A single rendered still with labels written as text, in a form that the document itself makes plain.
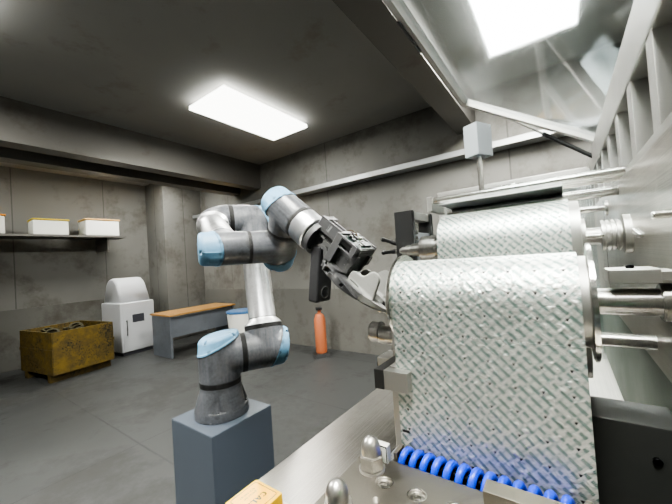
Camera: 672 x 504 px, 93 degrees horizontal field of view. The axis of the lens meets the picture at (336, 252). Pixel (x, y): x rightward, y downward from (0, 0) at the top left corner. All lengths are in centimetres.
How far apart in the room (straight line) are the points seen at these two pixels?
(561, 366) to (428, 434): 21
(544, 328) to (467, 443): 19
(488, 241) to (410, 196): 348
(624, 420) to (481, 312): 21
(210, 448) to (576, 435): 79
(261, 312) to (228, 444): 36
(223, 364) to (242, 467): 28
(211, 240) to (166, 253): 613
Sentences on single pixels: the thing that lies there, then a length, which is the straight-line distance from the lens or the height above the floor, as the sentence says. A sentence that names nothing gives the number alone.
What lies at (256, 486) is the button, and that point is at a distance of 73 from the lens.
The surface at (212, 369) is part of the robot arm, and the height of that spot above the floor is 104.
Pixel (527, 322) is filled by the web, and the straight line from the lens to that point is 46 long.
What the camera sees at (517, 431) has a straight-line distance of 51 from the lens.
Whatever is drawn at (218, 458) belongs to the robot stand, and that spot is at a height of 84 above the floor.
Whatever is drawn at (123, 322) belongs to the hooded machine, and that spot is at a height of 55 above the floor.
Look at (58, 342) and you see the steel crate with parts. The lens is 550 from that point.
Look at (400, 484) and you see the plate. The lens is 51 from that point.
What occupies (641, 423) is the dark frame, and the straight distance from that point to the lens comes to 57.
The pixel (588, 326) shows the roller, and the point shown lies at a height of 123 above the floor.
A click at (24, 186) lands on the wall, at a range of 709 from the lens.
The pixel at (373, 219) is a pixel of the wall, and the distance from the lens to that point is 434.
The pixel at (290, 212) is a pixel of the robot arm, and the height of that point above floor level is 143.
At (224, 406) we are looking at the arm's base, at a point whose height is 94.
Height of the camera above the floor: 132
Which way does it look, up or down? 1 degrees up
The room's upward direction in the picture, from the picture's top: 4 degrees counter-clockwise
